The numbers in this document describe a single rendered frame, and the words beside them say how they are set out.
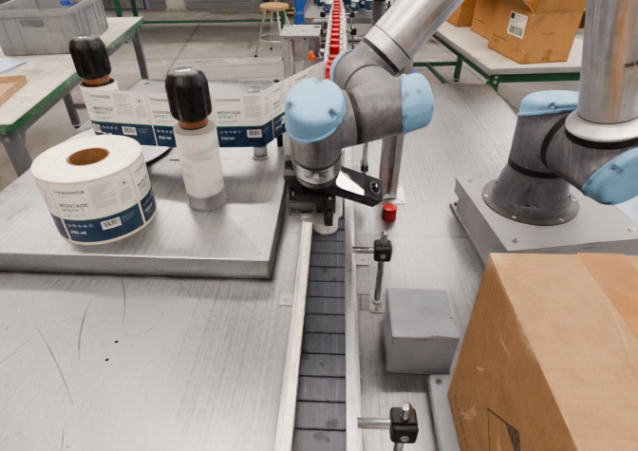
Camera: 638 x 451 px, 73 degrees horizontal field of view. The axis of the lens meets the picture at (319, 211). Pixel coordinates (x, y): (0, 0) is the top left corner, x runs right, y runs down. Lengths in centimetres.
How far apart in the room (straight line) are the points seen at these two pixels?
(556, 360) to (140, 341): 63
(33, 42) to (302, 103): 236
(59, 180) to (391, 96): 62
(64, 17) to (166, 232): 192
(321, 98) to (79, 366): 57
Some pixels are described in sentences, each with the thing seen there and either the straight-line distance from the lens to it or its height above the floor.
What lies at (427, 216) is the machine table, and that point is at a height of 83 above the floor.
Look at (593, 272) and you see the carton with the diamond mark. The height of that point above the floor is 112.
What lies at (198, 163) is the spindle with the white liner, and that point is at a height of 100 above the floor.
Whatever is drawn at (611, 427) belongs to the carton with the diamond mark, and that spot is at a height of 112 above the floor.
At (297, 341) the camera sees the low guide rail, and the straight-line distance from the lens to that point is 65.
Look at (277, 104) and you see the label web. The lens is 116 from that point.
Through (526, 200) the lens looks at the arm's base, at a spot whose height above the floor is 95.
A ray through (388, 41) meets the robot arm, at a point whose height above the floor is 127.
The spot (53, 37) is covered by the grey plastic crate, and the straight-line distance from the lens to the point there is 276.
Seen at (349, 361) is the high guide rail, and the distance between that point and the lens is 57.
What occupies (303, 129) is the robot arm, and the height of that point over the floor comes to 121.
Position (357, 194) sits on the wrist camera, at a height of 105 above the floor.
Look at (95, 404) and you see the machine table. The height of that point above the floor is 83.
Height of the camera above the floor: 142
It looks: 35 degrees down
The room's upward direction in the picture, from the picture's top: straight up
